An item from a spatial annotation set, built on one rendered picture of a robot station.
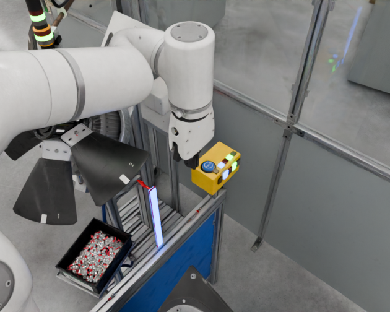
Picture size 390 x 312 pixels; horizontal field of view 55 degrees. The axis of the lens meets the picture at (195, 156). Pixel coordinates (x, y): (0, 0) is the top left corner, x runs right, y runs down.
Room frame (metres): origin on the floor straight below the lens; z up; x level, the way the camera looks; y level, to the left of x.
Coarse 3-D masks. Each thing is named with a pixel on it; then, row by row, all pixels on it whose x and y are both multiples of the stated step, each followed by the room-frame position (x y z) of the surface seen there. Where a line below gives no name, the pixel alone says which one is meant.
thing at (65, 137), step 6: (78, 126) 0.91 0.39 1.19; (84, 126) 0.92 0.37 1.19; (66, 132) 0.88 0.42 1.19; (72, 132) 0.89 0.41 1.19; (84, 132) 0.89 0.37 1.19; (90, 132) 0.89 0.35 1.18; (66, 138) 0.86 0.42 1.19; (72, 138) 0.86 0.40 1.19; (78, 138) 0.86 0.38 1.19; (72, 144) 0.84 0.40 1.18
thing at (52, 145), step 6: (48, 144) 0.88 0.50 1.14; (54, 144) 0.89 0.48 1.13; (60, 144) 0.89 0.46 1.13; (66, 144) 0.90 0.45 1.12; (60, 150) 0.88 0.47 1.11; (66, 150) 0.88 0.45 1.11; (42, 156) 0.85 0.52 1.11; (48, 156) 0.86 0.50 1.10; (54, 156) 0.86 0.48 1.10; (60, 156) 0.87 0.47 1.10; (66, 156) 0.87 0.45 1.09
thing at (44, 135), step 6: (78, 120) 0.95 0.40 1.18; (84, 120) 0.95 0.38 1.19; (48, 126) 0.88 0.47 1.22; (54, 126) 0.87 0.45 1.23; (60, 126) 0.88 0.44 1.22; (66, 126) 0.90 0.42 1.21; (72, 126) 0.91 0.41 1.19; (36, 132) 0.89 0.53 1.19; (42, 132) 0.88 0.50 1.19; (48, 132) 0.87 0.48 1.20; (54, 132) 0.86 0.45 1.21; (60, 132) 0.87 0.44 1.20; (42, 138) 0.86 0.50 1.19; (48, 138) 0.85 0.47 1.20; (54, 138) 0.86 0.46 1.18; (60, 138) 0.88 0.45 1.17
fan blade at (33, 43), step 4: (32, 24) 1.18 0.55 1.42; (32, 28) 1.17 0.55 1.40; (28, 32) 1.21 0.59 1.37; (32, 32) 1.16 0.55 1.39; (32, 36) 1.16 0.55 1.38; (28, 40) 1.21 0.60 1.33; (32, 40) 1.15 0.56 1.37; (36, 40) 1.12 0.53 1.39; (28, 44) 1.22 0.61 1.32; (32, 44) 1.15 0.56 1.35; (36, 44) 1.11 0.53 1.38; (28, 48) 1.22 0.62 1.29; (32, 48) 1.15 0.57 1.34; (36, 48) 1.11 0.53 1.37
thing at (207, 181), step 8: (216, 144) 0.94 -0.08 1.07; (224, 144) 0.95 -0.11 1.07; (208, 152) 0.90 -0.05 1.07; (216, 152) 0.90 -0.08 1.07; (224, 152) 0.90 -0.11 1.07; (200, 160) 0.87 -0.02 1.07; (208, 160) 0.87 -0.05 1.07; (216, 160) 0.87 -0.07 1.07; (232, 160) 0.87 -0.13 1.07; (200, 168) 0.83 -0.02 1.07; (224, 168) 0.83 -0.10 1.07; (192, 176) 0.84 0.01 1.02; (200, 176) 0.81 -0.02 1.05; (208, 176) 0.79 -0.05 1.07; (216, 176) 0.79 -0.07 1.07; (200, 184) 0.81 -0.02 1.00; (208, 184) 0.79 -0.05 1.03; (216, 184) 0.79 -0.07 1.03; (208, 192) 0.79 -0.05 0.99
